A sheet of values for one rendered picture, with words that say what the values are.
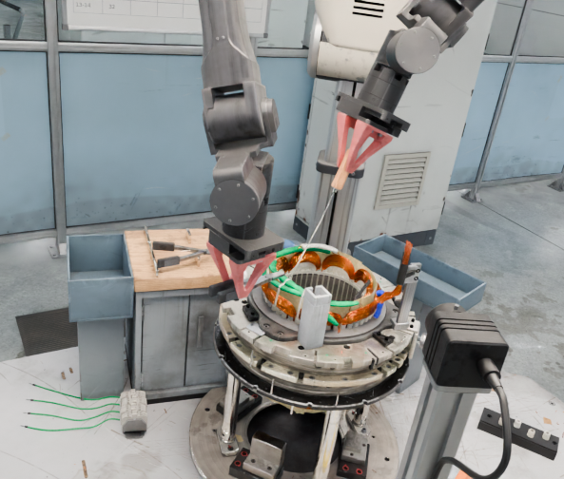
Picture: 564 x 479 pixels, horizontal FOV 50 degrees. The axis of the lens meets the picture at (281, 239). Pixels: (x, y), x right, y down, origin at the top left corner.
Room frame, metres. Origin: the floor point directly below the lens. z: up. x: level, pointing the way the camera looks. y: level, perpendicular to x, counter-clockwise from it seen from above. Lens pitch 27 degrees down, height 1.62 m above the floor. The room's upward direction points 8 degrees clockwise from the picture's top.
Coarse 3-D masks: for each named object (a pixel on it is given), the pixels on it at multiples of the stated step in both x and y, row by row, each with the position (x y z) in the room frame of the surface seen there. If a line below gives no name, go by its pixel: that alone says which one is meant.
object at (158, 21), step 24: (72, 0) 2.76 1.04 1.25; (96, 0) 2.81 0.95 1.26; (120, 0) 2.87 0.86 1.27; (144, 0) 2.93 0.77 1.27; (168, 0) 2.99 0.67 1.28; (192, 0) 3.05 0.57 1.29; (264, 0) 3.26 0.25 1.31; (72, 24) 2.76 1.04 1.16; (96, 24) 2.81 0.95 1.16; (120, 24) 2.87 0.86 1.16; (144, 24) 2.93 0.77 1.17; (168, 24) 2.99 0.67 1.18; (192, 24) 3.06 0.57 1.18; (264, 24) 3.27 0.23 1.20
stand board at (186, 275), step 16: (128, 240) 1.02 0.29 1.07; (144, 240) 1.03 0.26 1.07; (160, 240) 1.04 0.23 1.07; (176, 240) 1.05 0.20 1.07; (192, 240) 1.05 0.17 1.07; (144, 256) 0.97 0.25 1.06; (160, 256) 0.98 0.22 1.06; (208, 256) 1.00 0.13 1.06; (224, 256) 1.01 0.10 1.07; (144, 272) 0.91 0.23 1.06; (160, 272) 0.92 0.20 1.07; (176, 272) 0.93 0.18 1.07; (192, 272) 0.94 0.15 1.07; (208, 272) 0.94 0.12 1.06; (144, 288) 0.89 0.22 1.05; (160, 288) 0.90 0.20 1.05; (176, 288) 0.91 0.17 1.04
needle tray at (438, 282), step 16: (368, 240) 1.16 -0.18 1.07; (384, 240) 1.20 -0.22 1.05; (368, 256) 1.10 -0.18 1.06; (384, 256) 1.18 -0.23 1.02; (400, 256) 1.17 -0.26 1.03; (416, 256) 1.15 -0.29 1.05; (384, 272) 1.07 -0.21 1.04; (432, 272) 1.12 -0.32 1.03; (448, 272) 1.10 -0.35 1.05; (464, 272) 1.08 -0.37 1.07; (416, 288) 1.03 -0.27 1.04; (432, 288) 1.00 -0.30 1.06; (448, 288) 1.08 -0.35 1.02; (464, 288) 1.07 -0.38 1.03; (480, 288) 1.03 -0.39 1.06; (416, 304) 1.03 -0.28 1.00; (432, 304) 1.00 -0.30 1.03; (464, 304) 0.99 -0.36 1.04; (416, 352) 1.05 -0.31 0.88; (416, 368) 1.06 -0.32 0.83; (400, 384) 1.03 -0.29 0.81
